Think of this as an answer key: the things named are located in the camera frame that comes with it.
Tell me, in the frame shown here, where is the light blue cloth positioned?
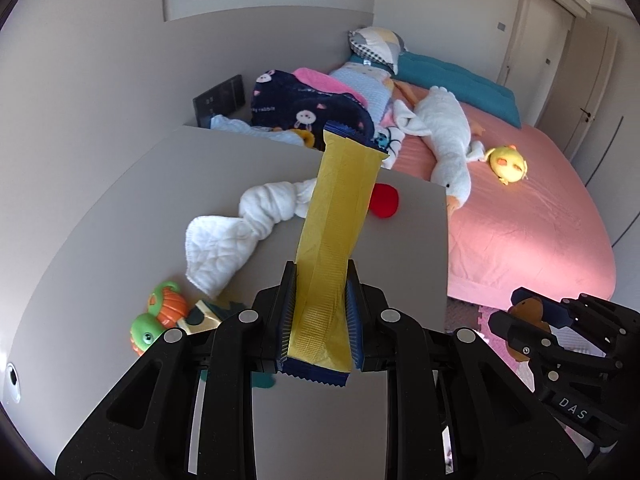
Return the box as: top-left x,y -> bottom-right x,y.
210,115 -> 307,147

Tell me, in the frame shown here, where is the pink towel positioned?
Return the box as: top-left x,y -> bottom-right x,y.
292,67 -> 369,109

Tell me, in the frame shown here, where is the teal pillow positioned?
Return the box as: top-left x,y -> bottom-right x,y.
392,52 -> 522,129

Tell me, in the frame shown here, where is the knotted white towel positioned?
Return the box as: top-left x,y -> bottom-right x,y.
185,178 -> 319,300

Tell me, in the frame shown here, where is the beige wardrobe door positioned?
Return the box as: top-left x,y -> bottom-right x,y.
534,12 -> 623,161

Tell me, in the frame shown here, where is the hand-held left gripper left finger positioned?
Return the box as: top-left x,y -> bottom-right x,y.
55,260 -> 301,480

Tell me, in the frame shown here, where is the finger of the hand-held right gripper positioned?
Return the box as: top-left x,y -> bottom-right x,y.
487,310 -> 613,393
511,287 -> 640,356

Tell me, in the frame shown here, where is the yellow chick plush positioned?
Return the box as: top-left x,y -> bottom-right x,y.
486,144 -> 530,187

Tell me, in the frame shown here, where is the white goose plush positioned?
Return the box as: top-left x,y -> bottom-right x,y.
391,86 -> 487,217

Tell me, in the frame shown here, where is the checkered patchwork pillow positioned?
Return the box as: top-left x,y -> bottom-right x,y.
348,26 -> 407,76

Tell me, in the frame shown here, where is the navy printed blanket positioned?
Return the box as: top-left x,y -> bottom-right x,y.
248,69 -> 377,152

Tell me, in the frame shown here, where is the bed with pink sheet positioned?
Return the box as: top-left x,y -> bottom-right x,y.
377,105 -> 617,312

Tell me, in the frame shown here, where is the light blue quilted blanket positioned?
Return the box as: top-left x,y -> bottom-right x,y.
330,62 -> 397,127

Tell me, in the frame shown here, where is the red round toy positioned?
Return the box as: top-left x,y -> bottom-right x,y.
369,184 -> 400,219

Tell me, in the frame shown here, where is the green dinosaur rattle toy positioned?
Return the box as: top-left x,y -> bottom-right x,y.
130,281 -> 189,357

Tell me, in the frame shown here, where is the long yellow wrapper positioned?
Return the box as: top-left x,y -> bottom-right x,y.
277,120 -> 390,390

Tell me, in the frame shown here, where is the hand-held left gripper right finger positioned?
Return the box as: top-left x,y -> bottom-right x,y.
344,259 -> 591,480

